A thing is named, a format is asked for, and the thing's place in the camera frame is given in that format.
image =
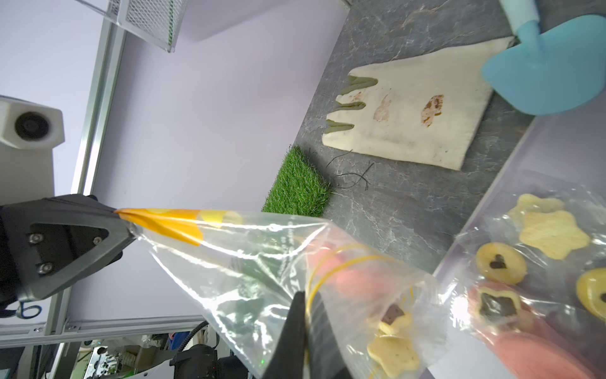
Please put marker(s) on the lilac plastic tray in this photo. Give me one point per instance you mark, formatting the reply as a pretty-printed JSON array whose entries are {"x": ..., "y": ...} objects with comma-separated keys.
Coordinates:
[{"x": 559, "y": 154}]

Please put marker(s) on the green artificial grass mat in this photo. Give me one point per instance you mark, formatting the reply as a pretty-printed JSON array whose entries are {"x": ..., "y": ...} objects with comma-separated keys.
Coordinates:
[{"x": 299, "y": 188}]

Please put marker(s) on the black thread tangle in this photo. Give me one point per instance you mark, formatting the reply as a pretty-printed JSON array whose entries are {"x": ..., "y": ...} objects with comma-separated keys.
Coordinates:
[{"x": 360, "y": 177}]

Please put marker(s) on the pile of poured cookies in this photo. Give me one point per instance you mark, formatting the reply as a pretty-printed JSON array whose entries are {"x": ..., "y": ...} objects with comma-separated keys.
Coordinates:
[{"x": 531, "y": 285}]

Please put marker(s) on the white mesh wall box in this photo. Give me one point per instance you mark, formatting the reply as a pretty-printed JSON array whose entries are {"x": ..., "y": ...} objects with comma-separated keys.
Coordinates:
[{"x": 157, "y": 22}]

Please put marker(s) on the cream gardening glove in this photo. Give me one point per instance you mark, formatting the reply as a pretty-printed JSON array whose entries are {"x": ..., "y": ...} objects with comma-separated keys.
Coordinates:
[{"x": 424, "y": 109}]

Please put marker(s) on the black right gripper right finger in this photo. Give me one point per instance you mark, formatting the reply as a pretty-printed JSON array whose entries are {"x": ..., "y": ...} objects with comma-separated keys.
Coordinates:
[{"x": 326, "y": 361}]

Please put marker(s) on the light blue garden trowel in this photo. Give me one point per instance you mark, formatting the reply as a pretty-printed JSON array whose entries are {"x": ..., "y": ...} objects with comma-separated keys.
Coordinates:
[{"x": 552, "y": 72}]

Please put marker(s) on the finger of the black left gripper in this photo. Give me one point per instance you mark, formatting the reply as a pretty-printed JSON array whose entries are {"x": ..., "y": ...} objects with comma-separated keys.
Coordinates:
[{"x": 47, "y": 245}]

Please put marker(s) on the ziploc bag with yellow toy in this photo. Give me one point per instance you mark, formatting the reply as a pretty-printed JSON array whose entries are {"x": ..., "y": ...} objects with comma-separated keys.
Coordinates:
[{"x": 244, "y": 270}]

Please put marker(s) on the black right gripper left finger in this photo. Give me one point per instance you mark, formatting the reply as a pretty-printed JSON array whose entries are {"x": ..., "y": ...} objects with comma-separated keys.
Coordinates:
[{"x": 288, "y": 359}]

